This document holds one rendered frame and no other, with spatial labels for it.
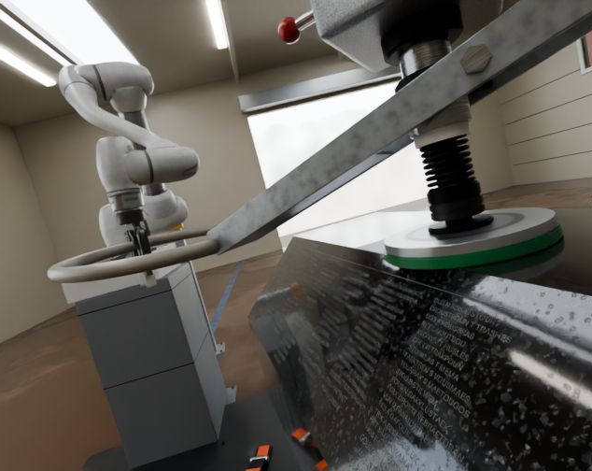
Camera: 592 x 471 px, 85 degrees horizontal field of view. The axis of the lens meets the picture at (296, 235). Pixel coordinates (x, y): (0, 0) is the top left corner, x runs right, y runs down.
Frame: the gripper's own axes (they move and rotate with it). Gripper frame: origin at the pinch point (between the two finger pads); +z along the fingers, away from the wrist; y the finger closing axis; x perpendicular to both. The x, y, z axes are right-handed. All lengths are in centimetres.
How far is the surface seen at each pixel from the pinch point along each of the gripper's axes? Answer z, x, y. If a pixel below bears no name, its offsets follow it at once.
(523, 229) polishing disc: -8, 11, 95
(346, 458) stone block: 14, -8, 80
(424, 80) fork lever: -27, 10, 86
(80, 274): -9.7, -21.0, 35.7
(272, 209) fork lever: -15, 4, 61
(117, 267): -9.7, -16.4, 41.2
